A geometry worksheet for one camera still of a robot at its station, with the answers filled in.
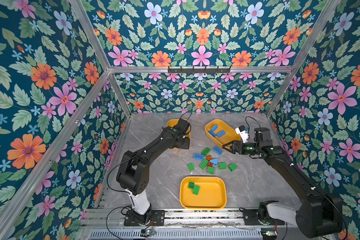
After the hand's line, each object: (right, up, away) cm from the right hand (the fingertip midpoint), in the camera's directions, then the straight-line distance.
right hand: (227, 146), depth 78 cm
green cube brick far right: (+6, -14, +12) cm, 19 cm away
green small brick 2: (-20, -15, +14) cm, 28 cm away
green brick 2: (-8, -16, +10) cm, 20 cm away
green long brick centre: (-12, -13, +12) cm, 21 cm away
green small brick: (-20, -22, +4) cm, 30 cm away
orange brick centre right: (-8, -9, +15) cm, 19 cm away
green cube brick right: (0, -14, +12) cm, 19 cm away
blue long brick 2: (+2, +5, +26) cm, 27 cm away
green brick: (-17, -26, +5) cm, 31 cm away
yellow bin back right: (+9, +4, +26) cm, 28 cm away
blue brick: (-5, +5, +26) cm, 27 cm away
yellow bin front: (-8, -26, +2) cm, 28 cm away
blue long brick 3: (-15, -9, +16) cm, 23 cm away
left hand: (-22, +1, +10) cm, 25 cm away
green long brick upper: (-10, -6, +20) cm, 23 cm away
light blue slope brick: (-5, -11, +13) cm, 18 cm away
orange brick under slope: (-7, -13, +12) cm, 20 cm away
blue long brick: (-2, +10, +30) cm, 31 cm away
